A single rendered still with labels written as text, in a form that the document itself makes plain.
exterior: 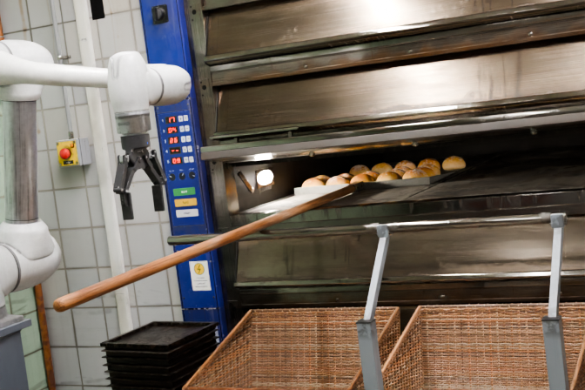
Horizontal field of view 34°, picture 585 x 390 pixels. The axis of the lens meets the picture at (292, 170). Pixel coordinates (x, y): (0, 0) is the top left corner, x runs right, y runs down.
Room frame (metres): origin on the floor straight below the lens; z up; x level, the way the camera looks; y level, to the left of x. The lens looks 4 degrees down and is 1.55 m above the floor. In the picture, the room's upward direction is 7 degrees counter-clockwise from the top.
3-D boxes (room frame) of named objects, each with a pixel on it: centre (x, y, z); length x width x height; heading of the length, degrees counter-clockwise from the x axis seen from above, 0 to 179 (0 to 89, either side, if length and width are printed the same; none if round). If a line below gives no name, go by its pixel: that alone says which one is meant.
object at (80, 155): (3.51, 0.79, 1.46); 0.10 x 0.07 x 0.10; 64
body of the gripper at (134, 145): (2.47, 0.40, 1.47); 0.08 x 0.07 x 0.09; 152
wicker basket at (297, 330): (2.91, 0.07, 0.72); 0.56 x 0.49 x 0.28; 64
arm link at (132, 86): (2.48, 0.39, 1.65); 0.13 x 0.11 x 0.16; 149
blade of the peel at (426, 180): (3.74, -0.32, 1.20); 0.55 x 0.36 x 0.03; 65
